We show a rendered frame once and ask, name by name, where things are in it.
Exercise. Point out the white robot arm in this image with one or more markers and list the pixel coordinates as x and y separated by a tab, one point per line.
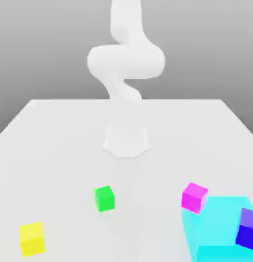
126	61

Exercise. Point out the small green cube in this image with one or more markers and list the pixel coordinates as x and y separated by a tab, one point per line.
104	199

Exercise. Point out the small magenta cube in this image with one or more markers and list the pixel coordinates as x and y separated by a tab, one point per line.
193	198

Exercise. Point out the small yellow cube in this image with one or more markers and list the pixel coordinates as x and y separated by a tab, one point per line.
32	239

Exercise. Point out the small blue cube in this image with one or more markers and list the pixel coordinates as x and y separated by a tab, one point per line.
247	231

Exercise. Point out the large cyan box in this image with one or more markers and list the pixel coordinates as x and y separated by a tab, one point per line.
216	229

